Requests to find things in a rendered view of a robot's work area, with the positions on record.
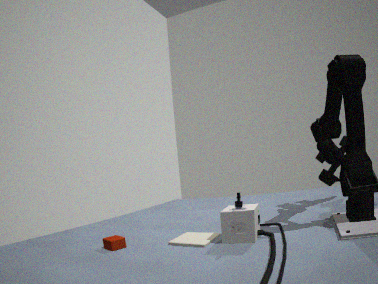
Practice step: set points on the small red-brown block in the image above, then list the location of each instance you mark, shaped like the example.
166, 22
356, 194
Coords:
114, 243

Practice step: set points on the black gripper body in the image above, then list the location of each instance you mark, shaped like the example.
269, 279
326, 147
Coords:
328, 176

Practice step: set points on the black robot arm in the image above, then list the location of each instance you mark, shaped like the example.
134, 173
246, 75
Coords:
346, 77

